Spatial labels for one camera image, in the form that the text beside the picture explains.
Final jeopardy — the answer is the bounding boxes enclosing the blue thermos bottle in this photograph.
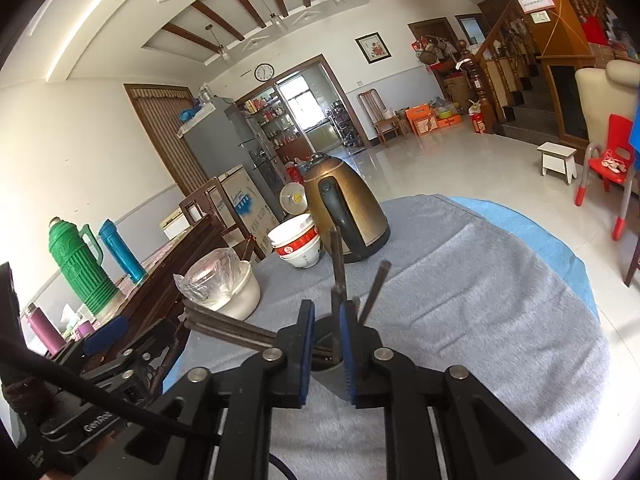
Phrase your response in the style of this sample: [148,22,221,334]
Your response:
[98,218,149,284]

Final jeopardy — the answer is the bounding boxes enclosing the grey refrigerator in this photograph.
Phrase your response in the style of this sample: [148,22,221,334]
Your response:
[178,97,282,222]

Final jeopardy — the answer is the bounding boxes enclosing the pantry shelf with bottles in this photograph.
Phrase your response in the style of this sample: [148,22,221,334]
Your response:
[239,89,302,162]

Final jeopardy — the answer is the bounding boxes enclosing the wooden chair with tall back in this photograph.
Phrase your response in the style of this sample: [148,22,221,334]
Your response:
[357,88,401,149]

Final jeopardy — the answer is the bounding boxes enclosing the framed wall picture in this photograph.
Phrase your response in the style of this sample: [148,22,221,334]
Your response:
[354,32,391,65]

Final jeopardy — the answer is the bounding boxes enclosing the orange cardboard boxes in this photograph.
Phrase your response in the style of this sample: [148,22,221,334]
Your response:
[403,102,464,137]

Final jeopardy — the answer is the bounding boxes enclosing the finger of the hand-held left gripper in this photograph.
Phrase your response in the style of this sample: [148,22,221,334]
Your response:
[50,316,129,362]
[89,330,182,402]

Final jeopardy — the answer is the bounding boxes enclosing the bronze electric kettle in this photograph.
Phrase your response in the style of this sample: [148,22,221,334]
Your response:
[302,152,391,264]

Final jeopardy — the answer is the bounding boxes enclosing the grey metal chopstick holder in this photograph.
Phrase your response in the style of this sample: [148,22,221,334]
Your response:
[312,314,362,397]

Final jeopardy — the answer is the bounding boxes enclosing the bunch of dark chopsticks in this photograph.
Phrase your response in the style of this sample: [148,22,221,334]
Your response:
[182,259,393,362]

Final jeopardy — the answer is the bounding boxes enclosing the brown wooden chair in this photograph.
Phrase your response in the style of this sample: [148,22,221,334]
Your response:
[178,177,267,262]

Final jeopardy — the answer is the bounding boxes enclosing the grey table cloth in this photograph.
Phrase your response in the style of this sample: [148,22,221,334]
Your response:
[162,195,613,480]

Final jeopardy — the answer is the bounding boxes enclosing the white step stool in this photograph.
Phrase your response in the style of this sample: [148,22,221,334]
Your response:
[536,142,579,186]

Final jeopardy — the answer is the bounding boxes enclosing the plain white porcelain bowl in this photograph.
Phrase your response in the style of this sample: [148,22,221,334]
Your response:
[267,213,316,247]

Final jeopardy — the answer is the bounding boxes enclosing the brown wooden door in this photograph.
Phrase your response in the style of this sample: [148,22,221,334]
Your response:
[123,83,211,197]

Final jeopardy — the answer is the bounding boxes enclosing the white box on side table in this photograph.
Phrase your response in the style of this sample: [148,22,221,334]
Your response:
[158,209,191,242]

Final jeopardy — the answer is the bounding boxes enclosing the white plastic basin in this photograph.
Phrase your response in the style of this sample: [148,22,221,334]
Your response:
[200,260,261,322]

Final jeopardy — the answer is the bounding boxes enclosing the blue table cover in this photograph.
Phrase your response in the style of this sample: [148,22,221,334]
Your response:
[440,196,601,322]

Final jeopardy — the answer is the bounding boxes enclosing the cream upholstered chair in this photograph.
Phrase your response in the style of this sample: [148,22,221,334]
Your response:
[574,59,640,172]

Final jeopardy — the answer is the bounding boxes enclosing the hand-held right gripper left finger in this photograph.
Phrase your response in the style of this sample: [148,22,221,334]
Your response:
[112,300,316,480]

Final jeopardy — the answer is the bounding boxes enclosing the white box with blue print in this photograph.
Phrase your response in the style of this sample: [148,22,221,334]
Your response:
[217,164,282,257]

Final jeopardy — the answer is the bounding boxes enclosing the red banded porcelain bowl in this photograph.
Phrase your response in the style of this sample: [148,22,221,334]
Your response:
[271,232,320,257]

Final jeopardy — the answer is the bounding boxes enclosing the red child chair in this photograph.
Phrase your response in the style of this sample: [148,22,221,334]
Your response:
[573,113,640,241]

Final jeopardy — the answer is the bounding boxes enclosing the small white fan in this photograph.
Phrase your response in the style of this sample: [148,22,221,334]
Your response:
[278,181,308,211]

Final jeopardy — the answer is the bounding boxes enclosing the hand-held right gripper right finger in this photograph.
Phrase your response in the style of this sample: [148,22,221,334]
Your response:
[340,300,578,480]

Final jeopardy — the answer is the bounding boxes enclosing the wooden staircase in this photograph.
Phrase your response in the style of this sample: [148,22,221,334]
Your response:
[469,0,602,152]

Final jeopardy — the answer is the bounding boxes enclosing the glass bowl in plastic bag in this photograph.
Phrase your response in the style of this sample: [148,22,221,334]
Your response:
[173,248,254,312]

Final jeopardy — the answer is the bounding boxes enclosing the purple thermos bottle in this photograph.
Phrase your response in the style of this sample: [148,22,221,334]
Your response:
[20,302,66,357]

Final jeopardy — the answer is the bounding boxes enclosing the green thermos jug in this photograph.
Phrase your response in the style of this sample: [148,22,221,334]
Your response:
[48,217,121,319]

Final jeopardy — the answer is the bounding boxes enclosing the dark wooden chair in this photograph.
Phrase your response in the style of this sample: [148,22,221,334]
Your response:
[624,239,640,287]

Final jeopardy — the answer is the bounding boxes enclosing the carved dark wooden side table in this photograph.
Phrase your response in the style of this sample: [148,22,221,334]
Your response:
[50,215,253,362]

